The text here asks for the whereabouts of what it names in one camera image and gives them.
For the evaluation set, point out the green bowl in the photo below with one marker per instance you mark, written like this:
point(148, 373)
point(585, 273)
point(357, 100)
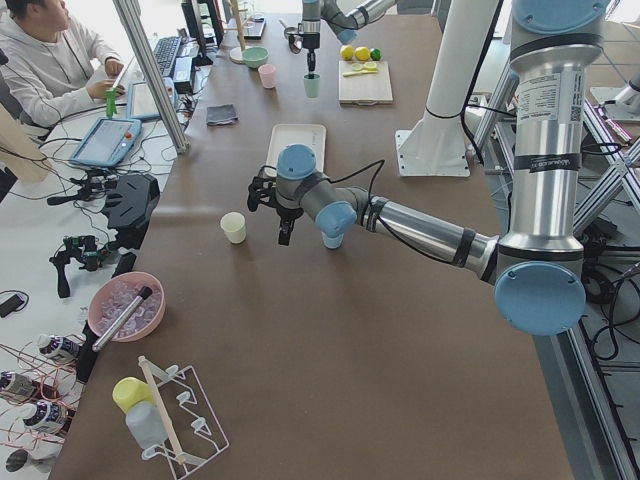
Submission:
point(254, 57)

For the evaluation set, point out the grey cup on rack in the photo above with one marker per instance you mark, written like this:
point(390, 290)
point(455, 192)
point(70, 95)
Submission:
point(145, 424)

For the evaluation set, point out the yellow lemon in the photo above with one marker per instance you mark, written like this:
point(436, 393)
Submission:
point(362, 53)
point(347, 52)

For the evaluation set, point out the yellow plastic knife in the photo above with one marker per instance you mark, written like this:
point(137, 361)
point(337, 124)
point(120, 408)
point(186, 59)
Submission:
point(348, 74)

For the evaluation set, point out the metal muddler in bowl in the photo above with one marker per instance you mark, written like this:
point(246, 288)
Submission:
point(120, 320)

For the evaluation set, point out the seated person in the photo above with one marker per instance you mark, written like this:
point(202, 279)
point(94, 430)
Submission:
point(56, 65)

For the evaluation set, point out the pink cup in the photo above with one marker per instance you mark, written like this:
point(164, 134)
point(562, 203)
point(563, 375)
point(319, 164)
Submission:
point(267, 74)

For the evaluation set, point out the yellow cup on rack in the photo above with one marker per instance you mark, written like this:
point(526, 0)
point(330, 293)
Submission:
point(130, 391)

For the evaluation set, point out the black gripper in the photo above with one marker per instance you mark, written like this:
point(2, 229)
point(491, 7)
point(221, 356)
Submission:
point(288, 214)
point(310, 41)

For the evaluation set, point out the green lime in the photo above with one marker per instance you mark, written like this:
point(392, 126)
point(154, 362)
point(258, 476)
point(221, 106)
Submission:
point(375, 54)

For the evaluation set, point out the pink bowl with ice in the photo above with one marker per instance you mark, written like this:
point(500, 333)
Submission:
point(113, 298)

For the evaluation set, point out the blue cup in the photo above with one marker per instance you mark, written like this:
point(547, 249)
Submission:
point(332, 242)

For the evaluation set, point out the black monitor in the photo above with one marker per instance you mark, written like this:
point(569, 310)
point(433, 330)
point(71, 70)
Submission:
point(192, 15)

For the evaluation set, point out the wooden cup tree stand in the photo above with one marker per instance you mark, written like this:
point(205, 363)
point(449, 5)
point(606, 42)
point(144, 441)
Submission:
point(236, 55)

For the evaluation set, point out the wooden cutting board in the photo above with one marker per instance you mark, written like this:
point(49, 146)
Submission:
point(365, 89)

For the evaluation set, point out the metal scoop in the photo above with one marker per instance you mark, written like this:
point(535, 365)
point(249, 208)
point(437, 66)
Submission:
point(292, 36)

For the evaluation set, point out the aluminium frame post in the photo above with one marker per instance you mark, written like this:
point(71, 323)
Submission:
point(129, 14)

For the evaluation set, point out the grey folded cloth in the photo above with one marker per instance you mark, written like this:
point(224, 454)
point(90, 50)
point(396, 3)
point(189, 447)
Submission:
point(221, 115)

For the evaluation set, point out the blue teach pendant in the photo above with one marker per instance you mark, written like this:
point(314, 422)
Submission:
point(107, 143)
point(140, 102)

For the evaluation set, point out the white wire rack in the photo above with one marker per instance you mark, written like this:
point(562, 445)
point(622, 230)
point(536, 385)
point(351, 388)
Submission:
point(195, 434)

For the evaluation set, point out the black keyboard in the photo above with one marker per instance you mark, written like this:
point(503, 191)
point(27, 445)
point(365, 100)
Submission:
point(166, 52)

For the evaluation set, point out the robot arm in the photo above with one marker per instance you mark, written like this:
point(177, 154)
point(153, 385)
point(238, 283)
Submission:
point(438, 280)
point(344, 25)

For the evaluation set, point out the white pedestal column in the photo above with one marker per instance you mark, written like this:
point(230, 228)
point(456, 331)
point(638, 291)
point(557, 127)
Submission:
point(436, 144)

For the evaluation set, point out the cream cup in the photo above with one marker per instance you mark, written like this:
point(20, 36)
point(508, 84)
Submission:
point(233, 225)

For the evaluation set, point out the green cup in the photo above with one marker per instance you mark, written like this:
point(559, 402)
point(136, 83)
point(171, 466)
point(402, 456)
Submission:
point(312, 85)

